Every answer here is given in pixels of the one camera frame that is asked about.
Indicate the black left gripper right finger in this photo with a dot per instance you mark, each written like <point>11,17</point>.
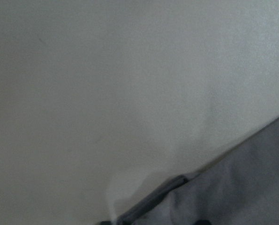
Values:
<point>203,222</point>

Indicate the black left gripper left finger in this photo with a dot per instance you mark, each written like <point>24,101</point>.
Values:
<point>105,223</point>

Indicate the dark brown t-shirt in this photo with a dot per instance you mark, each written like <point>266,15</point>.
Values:
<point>240,189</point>

